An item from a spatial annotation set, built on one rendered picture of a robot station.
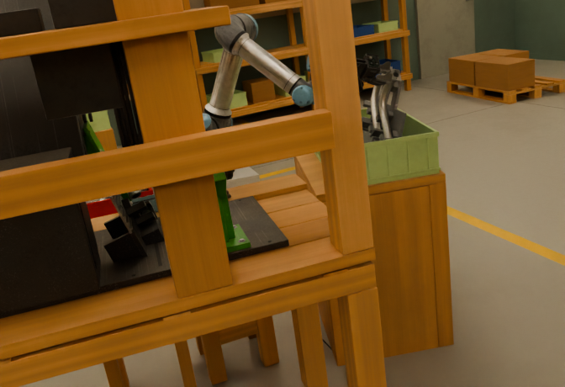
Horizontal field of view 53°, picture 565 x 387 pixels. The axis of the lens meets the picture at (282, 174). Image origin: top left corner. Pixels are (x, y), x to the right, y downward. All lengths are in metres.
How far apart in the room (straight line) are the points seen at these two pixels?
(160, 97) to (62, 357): 0.66
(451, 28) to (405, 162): 7.11
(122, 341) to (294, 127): 0.66
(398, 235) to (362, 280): 0.81
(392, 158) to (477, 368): 0.93
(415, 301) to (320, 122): 1.35
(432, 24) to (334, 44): 7.74
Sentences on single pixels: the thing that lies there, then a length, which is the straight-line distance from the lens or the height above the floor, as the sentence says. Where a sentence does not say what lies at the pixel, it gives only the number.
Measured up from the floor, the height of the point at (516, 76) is 0.30.
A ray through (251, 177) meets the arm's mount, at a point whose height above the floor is 0.88.
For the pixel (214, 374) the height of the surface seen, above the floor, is 0.05.
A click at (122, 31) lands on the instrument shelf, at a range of 1.24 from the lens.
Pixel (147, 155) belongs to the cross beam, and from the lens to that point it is 1.26.
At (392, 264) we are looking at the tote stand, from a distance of 2.41.
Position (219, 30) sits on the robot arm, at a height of 1.45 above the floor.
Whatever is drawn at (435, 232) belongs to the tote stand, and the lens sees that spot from 2.41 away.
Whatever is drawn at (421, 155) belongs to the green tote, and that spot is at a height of 0.88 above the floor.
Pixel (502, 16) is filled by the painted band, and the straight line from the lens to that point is 10.06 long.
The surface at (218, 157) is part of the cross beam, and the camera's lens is 1.28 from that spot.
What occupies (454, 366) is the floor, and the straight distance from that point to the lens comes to 2.58.
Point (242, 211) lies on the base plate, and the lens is 1.85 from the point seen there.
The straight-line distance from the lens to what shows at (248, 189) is 2.04.
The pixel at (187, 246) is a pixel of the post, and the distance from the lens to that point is 1.39.
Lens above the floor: 1.55
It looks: 18 degrees down
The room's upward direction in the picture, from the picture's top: 8 degrees counter-clockwise
